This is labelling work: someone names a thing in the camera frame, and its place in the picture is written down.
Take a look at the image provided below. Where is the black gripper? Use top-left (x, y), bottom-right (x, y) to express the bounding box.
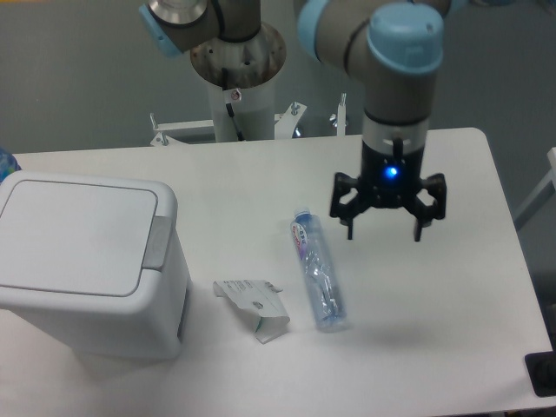
top-left (328, 141), bottom-right (447, 242)

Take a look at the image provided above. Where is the clear plastic water bottle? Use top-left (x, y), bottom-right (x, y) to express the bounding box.
top-left (289, 208), bottom-right (347, 333)

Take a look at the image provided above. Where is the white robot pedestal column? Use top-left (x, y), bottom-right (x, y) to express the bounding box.
top-left (189, 22), bottom-right (288, 142)

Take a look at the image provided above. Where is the blue patterned object left edge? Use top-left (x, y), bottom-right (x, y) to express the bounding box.
top-left (0, 148), bottom-right (22, 182)

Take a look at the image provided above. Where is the white frame right edge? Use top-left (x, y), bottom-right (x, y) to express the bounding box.
top-left (513, 147), bottom-right (555, 231)

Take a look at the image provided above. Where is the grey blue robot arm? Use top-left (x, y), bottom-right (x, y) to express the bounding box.
top-left (139, 1), bottom-right (458, 237)

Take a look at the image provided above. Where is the white plastic trash can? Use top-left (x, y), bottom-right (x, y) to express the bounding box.
top-left (1, 170), bottom-right (190, 360)

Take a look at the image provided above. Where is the white metal base frame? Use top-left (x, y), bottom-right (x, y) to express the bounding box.
top-left (149, 94), bottom-right (349, 148)

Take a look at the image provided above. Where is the black clamp table corner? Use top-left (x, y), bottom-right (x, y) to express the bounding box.
top-left (525, 351), bottom-right (555, 398)

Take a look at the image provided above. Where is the crumpled white paper carton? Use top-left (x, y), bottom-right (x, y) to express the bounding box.
top-left (213, 280), bottom-right (290, 344)

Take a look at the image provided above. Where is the black cable on pedestal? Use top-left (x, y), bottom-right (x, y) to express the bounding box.
top-left (220, 67), bottom-right (245, 142)

